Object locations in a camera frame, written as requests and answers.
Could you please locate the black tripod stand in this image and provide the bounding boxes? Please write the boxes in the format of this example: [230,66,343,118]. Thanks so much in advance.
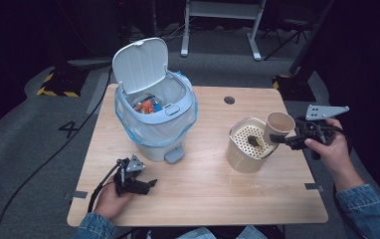
[263,13,313,62]

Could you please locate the dark wet tea residue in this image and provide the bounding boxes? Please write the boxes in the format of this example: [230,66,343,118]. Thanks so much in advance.
[247,134,266,149]

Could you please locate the person's left hand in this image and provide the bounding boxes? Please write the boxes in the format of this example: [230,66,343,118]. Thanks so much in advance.
[93,175,134,221]

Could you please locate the brown paper cup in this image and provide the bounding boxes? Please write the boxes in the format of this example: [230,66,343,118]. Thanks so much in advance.
[263,112,296,146]

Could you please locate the person's right hand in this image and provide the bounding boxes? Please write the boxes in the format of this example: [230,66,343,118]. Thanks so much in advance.
[303,118,356,179]

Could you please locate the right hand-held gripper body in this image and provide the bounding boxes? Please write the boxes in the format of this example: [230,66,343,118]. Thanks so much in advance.
[291,105,350,161]

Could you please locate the orange and blue wrappers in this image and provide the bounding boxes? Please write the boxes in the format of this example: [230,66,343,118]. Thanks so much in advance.
[131,96,163,116]

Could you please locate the person's legs in jeans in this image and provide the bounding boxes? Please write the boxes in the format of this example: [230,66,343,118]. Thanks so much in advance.
[144,224,281,239]

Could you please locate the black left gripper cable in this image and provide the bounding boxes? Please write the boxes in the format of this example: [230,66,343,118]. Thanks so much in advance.
[87,158,130,214]

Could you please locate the long black floor cable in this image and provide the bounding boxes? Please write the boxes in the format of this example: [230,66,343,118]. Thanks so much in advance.
[0,68,113,239]

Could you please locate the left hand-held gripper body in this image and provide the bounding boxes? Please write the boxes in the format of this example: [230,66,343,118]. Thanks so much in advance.
[112,154,151,197]

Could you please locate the white metal desk frame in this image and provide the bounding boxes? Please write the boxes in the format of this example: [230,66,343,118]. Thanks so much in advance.
[180,0,268,62]

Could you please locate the white pedal trash can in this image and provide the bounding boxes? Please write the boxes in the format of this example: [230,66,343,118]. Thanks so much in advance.
[111,37,199,164]

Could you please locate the grey floor cable cover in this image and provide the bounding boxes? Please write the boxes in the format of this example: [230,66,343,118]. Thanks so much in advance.
[85,71,111,116]

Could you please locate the beige round strainer container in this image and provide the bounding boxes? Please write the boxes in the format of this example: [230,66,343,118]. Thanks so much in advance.
[225,116,281,174]

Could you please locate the grey tape piece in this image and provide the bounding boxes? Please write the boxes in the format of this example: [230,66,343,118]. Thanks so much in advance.
[304,182,324,192]

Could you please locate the yellow black striped base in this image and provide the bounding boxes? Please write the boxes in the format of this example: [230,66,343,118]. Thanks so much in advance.
[272,73,313,102]
[35,65,90,99]

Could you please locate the translucent blue trash bag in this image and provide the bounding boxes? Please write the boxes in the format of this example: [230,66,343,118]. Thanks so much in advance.
[114,70,199,147]

